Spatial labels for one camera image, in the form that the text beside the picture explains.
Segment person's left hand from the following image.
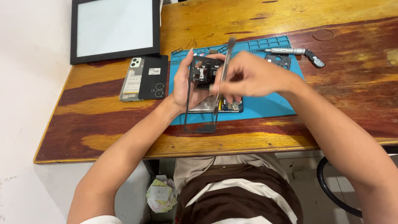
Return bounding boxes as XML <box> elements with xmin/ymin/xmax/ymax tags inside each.
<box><xmin>171</xmin><ymin>48</ymin><xmax>226</xmax><ymax>113</ymax></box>

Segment person's right hand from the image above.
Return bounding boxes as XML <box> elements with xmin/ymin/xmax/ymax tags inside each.
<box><xmin>210</xmin><ymin>51</ymin><xmax>300</xmax><ymax>103</ymax></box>

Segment metal tweezers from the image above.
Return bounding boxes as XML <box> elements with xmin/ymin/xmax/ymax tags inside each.
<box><xmin>213</xmin><ymin>37</ymin><xmax>237</xmax><ymax>115</ymax></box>

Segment black phone frame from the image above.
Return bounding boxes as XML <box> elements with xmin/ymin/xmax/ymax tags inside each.
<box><xmin>183</xmin><ymin>55</ymin><xmax>225</xmax><ymax>134</ymax></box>

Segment opened phone with circuit board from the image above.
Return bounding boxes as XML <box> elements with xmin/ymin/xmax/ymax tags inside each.
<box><xmin>188</xmin><ymin>95</ymin><xmax>244</xmax><ymax>114</ymax></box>

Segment blue silicone repair mat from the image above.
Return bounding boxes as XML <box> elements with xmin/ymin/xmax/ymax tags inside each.
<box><xmin>168</xmin><ymin>35</ymin><xmax>305</xmax><ymax>126</ymax></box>

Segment black plastic phone cover plate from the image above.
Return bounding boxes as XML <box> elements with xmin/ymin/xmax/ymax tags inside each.
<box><xmin>265</xmin><ymin>54</ymin><xmax>292</xmax><ymax>70</ymax></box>

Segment silver precision screwdriver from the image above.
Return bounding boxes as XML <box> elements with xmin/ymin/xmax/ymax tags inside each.
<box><xmin>261</xmin><ymin>48</ymin><xmax>306</xmax><ymax>55</ymax></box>

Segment beige trousers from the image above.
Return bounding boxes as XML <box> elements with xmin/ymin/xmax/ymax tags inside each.
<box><xmin>173</xmin><ymin>153</ymin><xmax>289</xmax><ymax>193</ymax></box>

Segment black phone back cover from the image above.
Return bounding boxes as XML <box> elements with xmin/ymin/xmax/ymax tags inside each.
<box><xmin>138</xmin><ymin>55</ymin><xmax>169</xmax><ymax>100</ymax></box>

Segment small black speaker module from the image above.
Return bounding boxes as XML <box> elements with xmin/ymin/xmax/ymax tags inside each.
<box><xmin>304</xmin><ymin>49</ymin><xmax>325</xmax><ymax>68</ymax></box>

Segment brown and white striped shirt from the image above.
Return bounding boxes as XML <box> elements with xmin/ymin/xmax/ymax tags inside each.
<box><xmin>175</xmin><ymin>164</ymin><xmax>303</xmax><ymax>224</ymax></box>

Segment pile of crumpled paper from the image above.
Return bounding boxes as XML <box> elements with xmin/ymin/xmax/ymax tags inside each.
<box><xmin>146</xmin><ymin>175</ymin><xmax>178</xmax><ymax>213</ymax></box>

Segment black framed whiteboard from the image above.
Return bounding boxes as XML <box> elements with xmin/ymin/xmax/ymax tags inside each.
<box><xmin>70</xmin><ymin>0</ymin><xmax>161</xmax><ymax>65</ymax></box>

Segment black chair rim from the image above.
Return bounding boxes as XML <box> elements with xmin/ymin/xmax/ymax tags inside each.
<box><xmin>317</xmin><ymin>156</ymin><xmax>363</xmax><ymax>218</ymax></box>

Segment silver phone with white camera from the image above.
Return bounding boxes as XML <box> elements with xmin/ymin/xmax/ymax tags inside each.
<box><xmin>119</xmin><ymin>57</ymin><xmax>145</xmax><ymax>102</ymax></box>

